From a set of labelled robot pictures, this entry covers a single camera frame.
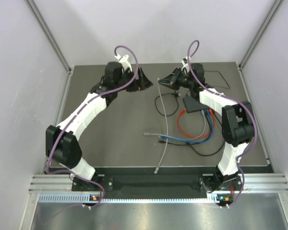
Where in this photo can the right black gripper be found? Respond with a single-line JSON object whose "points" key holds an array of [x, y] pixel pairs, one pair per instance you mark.
{"points": [[172, 80]]}

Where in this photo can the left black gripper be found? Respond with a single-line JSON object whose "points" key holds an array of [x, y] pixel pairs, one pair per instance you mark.
{"points": [[143, 83]]}

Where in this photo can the black network switch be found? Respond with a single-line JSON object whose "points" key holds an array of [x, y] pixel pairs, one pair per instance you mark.
{"points": [[192, 105]]}

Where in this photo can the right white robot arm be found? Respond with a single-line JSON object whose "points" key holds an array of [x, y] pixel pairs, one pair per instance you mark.
{"points": [[238, 126]]}

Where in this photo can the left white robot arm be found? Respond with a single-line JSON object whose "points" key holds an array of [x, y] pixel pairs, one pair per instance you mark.
{"points": [[62, 140]]}

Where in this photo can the perforated cable duct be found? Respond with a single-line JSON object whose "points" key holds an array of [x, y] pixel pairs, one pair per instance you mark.
{"points": [[89, 198]]}

